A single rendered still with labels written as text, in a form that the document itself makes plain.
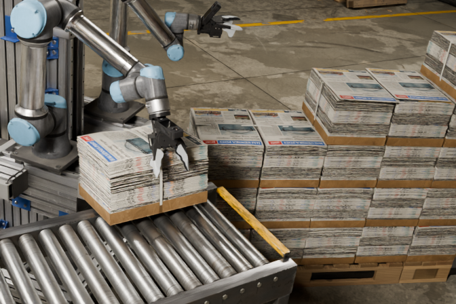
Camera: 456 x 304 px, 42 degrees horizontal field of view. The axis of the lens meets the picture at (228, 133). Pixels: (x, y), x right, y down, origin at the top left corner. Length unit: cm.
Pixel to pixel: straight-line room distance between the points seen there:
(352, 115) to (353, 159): 23
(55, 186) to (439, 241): 197
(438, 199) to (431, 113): 50
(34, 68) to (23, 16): 19
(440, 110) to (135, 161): 150
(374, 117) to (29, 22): 152
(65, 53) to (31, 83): 37
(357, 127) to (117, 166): 122
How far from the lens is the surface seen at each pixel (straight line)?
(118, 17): 281
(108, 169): 195
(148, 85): 197
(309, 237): 301
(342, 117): 270
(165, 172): 205
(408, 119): 285
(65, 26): 219
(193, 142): 211
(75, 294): 185
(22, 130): 225
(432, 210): 321
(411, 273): 342
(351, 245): 313
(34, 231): 208
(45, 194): 252
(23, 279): 190
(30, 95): 220
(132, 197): 203
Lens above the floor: 204
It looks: 27 degrees down
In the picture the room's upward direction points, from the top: 8 degrees clockwise
